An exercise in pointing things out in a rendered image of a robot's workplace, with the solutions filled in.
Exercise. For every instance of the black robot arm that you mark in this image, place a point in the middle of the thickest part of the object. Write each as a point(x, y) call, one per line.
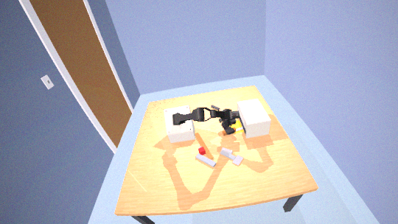
point(198, 115)

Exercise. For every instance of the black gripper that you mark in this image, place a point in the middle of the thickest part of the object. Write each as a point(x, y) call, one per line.
point(226, 126)

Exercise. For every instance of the small red cube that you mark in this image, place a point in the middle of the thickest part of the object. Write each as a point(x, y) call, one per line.
point(202, 151)

